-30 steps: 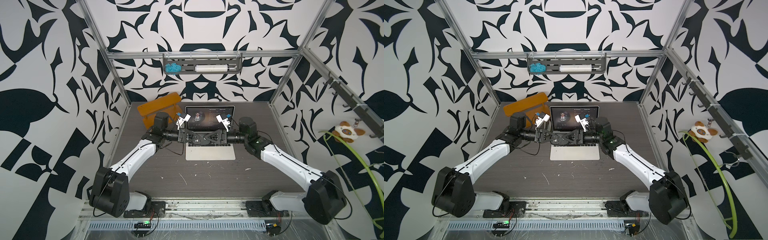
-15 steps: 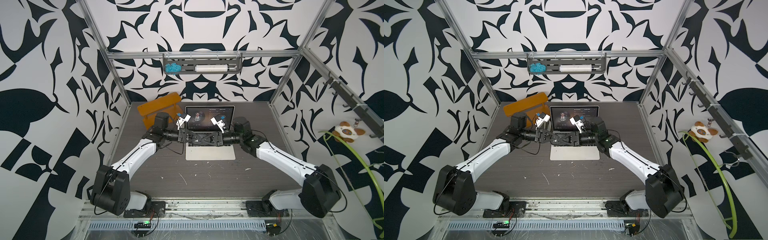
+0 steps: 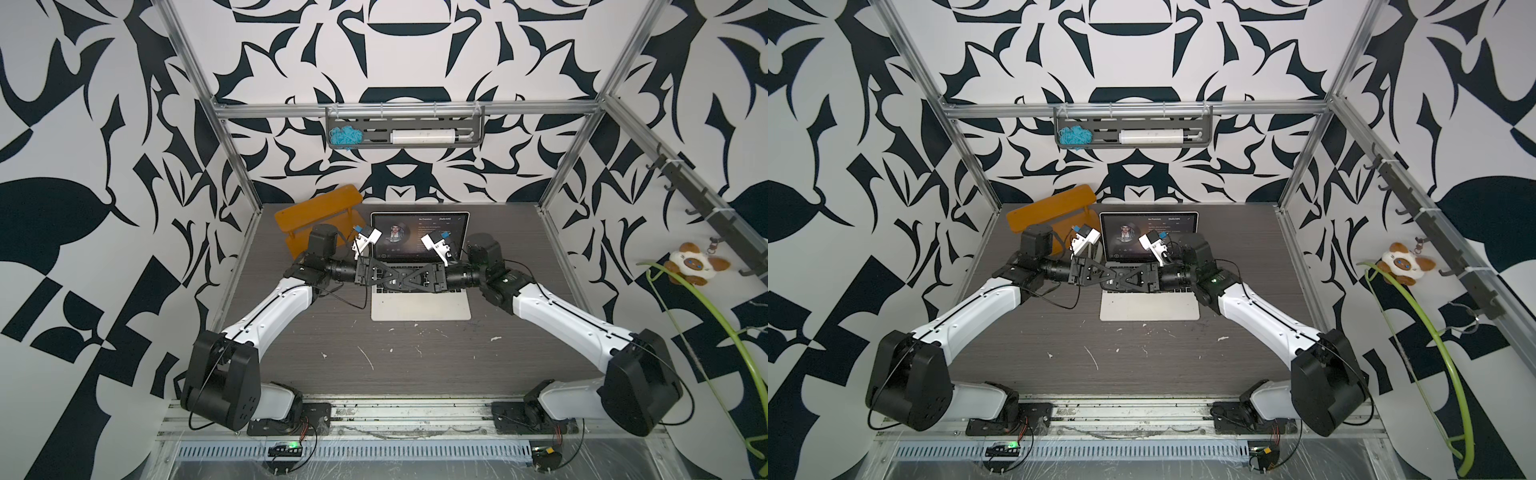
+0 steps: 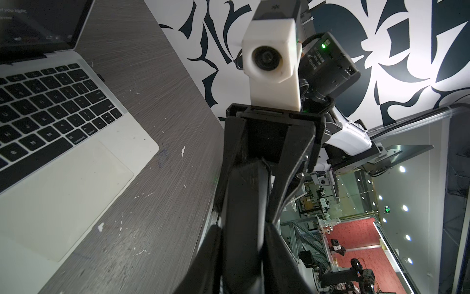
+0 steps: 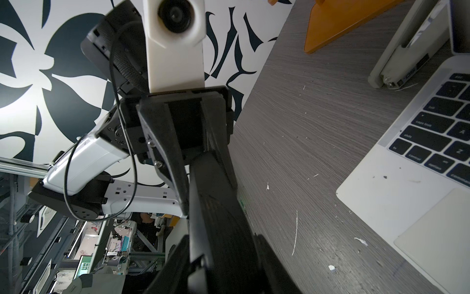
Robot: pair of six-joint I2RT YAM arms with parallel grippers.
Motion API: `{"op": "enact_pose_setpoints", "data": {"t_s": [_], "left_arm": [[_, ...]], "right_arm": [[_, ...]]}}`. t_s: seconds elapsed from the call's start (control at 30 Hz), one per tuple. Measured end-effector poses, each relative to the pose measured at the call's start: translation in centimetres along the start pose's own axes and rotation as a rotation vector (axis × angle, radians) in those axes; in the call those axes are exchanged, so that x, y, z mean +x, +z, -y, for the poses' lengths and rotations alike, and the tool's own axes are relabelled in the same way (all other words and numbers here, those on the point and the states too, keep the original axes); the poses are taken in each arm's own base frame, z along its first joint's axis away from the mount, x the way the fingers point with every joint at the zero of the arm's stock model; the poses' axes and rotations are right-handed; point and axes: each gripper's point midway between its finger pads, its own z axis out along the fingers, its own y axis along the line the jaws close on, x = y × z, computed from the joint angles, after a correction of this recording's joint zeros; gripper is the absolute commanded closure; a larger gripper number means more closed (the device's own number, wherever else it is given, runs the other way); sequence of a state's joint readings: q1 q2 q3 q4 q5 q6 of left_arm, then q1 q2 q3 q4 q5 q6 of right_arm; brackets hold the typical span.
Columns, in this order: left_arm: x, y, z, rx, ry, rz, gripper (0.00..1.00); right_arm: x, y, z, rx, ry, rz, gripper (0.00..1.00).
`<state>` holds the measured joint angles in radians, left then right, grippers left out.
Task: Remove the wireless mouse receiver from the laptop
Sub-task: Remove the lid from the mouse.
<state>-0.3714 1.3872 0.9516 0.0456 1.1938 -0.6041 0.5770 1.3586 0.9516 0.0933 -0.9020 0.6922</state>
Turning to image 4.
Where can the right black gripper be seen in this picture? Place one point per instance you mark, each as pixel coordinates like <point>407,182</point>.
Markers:
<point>284,138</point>

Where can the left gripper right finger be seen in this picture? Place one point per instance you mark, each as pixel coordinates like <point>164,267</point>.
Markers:
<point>255,259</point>

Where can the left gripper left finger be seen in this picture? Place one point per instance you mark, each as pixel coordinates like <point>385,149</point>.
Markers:
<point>203,276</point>

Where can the black usb mouse receiver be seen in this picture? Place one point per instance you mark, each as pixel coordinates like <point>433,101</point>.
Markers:
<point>101,78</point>

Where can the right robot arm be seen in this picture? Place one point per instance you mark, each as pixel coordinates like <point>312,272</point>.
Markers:
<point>325,69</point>

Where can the silver laptop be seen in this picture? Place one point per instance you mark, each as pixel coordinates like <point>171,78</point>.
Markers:
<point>69,148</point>

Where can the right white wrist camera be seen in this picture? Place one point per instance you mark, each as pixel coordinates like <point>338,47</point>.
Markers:
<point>271,55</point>

